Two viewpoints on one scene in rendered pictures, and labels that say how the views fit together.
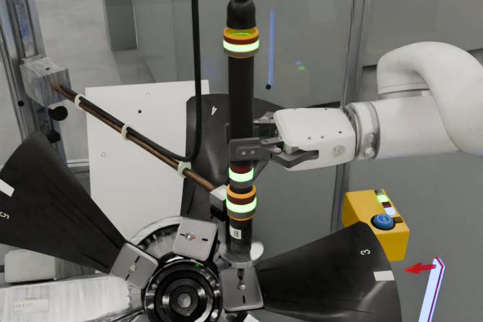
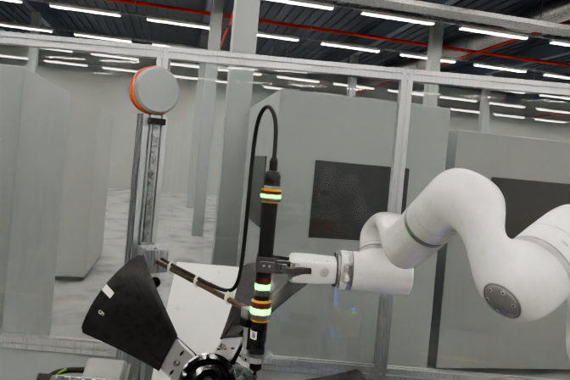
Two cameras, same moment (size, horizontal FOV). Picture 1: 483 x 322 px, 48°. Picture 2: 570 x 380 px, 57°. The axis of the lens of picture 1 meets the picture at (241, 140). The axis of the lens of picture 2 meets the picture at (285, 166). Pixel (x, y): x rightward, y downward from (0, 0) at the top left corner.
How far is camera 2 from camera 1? 0.54 m
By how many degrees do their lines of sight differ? 32
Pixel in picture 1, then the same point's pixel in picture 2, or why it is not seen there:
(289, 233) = not seen: outside the picture
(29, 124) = not seen: hidden behind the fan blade
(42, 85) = (148, 256)
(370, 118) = (348, 256)
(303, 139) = (302, 259)
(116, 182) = (181, 329)
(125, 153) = (192, 310)
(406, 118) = (371, 259)
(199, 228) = (231, 343)
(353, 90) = (386, 318)
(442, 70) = (385, 219)
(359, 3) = not seen: hidden behind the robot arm
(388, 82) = (364, 239)
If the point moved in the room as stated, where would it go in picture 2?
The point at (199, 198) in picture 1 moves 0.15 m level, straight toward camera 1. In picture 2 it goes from (236, 323) to (226, 344)
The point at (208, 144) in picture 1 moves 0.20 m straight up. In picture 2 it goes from (250, 291) to (257, 210)
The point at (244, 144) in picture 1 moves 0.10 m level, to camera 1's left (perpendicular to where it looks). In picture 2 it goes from (265, 260) to (219, 255)
